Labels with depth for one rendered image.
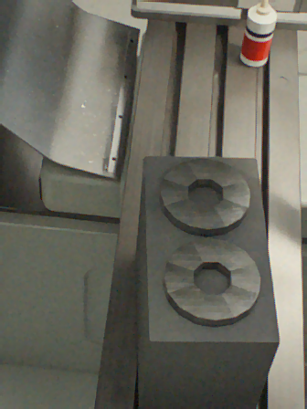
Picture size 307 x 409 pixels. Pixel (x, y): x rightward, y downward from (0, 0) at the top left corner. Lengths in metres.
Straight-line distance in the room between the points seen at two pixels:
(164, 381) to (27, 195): 0.58
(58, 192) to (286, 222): 0.36
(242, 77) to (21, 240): 0.43
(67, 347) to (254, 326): 0.91
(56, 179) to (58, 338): 0.46
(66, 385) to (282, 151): 0.77
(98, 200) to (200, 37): 0.29
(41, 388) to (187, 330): 0.98
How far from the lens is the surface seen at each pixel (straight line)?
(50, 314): 1.58
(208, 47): 1.31
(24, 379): 1.76
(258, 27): 1.24
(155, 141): 1.17
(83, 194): 1.29
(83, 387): 1.75
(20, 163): 1.40
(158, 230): 0.85
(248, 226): 0.86
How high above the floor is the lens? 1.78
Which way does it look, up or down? 52 degrees down
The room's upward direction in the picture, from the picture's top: 6 degrees clockwise
